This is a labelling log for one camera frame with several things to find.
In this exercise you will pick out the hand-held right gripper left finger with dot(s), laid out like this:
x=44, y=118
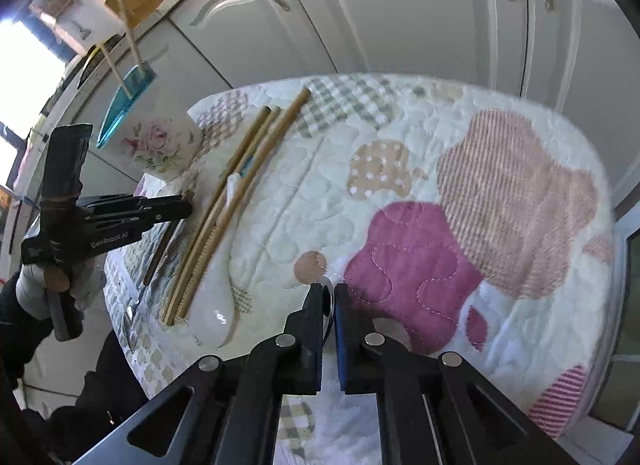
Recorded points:
x=316, y=340

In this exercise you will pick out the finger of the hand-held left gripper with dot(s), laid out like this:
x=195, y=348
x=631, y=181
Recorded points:
x=130, y=201
x=160, y=216

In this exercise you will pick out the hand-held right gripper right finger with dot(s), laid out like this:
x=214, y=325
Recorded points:
x=341, y=345

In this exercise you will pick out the dark brown wooden utensil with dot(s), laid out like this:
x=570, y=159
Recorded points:
x=162, y=250

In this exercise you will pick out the metal spoon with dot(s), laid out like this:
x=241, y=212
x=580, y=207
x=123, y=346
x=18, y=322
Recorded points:
x=327, y=302

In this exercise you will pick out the floral utensil holder teal lid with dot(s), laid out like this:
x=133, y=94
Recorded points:
x=160, y=145

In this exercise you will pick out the white ceramic spoon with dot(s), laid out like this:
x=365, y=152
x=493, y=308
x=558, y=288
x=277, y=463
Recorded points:
x=220, y=295

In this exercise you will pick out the light wooden chopstick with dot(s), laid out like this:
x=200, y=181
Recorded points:
x=131, y=37
x=115, y=70
x=260, y=140
x=245, y=145

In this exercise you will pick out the wooden chopsticks bundle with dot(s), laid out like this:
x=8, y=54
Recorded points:
x=280, y=125

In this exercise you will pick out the person's left forearm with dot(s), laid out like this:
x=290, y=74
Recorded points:
x=20, y=340

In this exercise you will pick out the person's left hand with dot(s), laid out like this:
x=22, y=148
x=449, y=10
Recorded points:
x=32, y=292

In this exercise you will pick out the black casserole with yellow lid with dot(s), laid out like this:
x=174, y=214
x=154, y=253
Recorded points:
x=87, y=70

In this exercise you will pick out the bright window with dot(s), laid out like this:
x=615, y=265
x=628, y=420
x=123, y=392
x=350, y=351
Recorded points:
x=25, y=65

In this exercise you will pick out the hanging grey kitchen tool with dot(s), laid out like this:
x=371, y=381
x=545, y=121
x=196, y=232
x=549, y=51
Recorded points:
x=80, y=29

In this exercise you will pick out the white cabinet door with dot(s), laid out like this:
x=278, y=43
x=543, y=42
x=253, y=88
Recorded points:
x=240, y=30
x=590, y=70
x=190, y=60
x=400, y=10

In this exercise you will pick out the patchwork quilted cloth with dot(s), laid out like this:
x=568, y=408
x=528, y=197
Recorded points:
x=320, y=185

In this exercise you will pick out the person's dark clothing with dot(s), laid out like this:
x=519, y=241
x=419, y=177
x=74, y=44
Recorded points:
x=100, y=395

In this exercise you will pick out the wooden wall rack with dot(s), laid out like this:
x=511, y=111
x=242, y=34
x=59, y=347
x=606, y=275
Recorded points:
x=50, y=2

